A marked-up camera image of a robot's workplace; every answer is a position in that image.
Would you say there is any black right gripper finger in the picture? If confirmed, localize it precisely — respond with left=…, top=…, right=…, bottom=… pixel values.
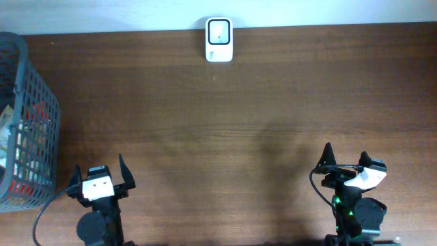
left=315, top=142, right=337, bottom=174
left=358, top=151, right=372, bottom=167

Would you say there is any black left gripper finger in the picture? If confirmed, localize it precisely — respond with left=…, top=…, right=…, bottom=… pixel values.
left=69, top=165, right=82, bottom=187
left=119, top=154, right=136, bottom=190

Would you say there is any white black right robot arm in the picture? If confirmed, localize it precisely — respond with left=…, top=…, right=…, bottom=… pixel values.
left=309, top=143, right=398, bottom=246

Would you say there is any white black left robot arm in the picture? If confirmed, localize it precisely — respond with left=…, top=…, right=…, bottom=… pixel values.
left=67, top=156, right=136, bottom=246

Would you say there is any white barcode scanner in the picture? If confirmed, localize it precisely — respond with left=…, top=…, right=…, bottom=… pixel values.
left=205, top=17, right=234, bottom=62

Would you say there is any grey plastic mesh basket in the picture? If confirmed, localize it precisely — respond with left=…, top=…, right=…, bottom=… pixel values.
left=1, top=32, right=61, bottom=213

